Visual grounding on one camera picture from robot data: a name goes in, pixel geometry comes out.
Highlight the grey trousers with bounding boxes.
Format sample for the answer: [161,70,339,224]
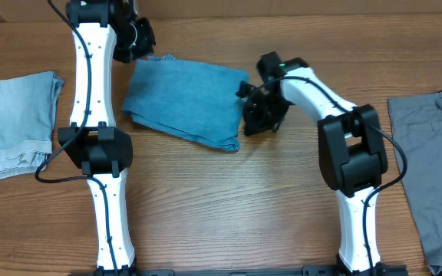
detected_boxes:
[388,91,442,275]

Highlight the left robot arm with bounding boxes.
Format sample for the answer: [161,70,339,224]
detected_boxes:
[58,0,156,275]

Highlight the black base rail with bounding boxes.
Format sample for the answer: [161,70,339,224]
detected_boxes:
[69,265,409,276]

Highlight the folded light blue jeans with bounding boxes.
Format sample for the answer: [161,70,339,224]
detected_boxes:
[0,71,64,180]

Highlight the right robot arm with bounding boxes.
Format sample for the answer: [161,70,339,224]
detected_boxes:
[236,51,388,275]

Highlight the blue denim jeans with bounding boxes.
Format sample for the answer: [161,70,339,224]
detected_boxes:
[121,54,249,152]

